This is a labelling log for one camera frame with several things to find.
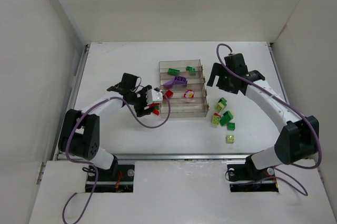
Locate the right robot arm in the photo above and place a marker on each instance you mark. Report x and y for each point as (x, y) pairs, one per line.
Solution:
(299, 135)

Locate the green stepped lego brick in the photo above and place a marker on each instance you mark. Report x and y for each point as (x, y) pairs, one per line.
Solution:
(173, 72)

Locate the clear bin first row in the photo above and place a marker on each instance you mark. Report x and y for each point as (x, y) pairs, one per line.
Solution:
(181, 65)

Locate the purple lotus lego brick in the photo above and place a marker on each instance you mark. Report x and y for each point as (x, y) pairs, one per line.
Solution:
(180, 80)

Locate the red lego cluster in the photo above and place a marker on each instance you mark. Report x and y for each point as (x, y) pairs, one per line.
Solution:
(156, 108)

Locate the red rectangular lego brick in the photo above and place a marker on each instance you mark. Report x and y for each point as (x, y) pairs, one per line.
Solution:
(168, 94)

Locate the dark green angled brick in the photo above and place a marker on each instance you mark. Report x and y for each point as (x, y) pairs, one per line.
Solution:
(226, 118)

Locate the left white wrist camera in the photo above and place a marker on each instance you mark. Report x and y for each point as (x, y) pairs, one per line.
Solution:
(154, 96)

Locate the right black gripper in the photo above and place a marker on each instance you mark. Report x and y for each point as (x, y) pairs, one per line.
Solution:
(219, 78)

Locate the purple lego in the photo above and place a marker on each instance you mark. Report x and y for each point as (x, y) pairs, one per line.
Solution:
(169, 84)

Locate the red flower lego brick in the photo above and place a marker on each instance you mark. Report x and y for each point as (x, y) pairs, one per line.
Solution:
(189, 94)

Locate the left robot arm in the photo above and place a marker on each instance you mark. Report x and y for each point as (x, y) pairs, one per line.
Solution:
(80, 133)

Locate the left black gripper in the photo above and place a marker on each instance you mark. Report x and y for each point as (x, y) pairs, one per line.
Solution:
(143, 102)

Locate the aluminium rail front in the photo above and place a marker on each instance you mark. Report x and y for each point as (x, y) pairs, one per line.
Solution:
(180, 156)

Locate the lime square brick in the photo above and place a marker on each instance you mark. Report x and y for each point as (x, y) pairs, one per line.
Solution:
(230, 139)

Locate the green and lime brick top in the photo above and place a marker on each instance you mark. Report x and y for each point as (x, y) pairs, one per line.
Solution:
(222, 103)

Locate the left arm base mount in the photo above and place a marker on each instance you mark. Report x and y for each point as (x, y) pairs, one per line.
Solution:
(121, 182)

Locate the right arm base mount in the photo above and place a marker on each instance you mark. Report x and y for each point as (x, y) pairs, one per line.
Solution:
(252, 179)

